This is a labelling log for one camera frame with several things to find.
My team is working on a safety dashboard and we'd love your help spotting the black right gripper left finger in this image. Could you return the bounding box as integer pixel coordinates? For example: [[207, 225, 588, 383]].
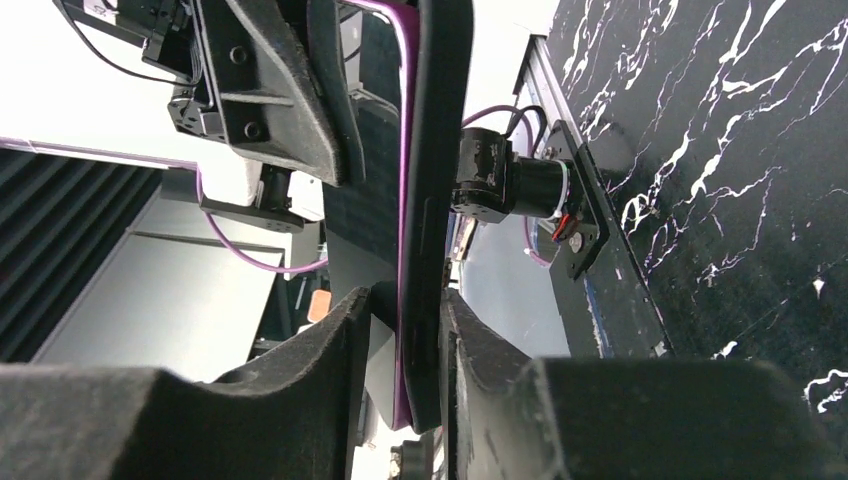
[[1, 288, 371, 479]]

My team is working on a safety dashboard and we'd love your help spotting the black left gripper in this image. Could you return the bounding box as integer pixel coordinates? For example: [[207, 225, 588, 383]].
[[54, 0, 365, 186]]

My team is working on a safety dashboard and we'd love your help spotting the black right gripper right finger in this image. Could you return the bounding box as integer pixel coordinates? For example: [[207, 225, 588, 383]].
[[440, 290, 847, 479]]

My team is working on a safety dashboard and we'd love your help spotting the black phone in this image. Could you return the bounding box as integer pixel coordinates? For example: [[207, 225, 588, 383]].
[[394, 1, 474, 433]]

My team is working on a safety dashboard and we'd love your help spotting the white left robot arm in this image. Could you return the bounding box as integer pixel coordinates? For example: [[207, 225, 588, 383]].
[[57, 1, 363, 233]]

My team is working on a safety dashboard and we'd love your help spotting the black front base bar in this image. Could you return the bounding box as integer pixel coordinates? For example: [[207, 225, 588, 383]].
[[545, 120, 672, 358]]

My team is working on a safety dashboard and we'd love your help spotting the aluminium frame rail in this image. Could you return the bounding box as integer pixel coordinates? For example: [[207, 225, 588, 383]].
[[513, 34, 581, 140]]

